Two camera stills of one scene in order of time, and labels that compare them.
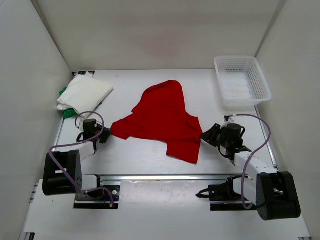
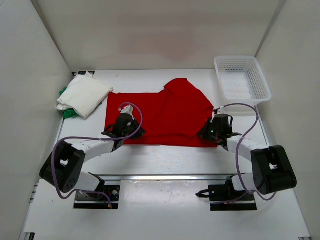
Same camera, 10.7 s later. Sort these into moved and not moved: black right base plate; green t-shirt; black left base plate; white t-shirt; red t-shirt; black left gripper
Moved: red t-shirt; black left gripper
Not moved: green t-shirt; black right base plate; black left base plate; white t-shirt
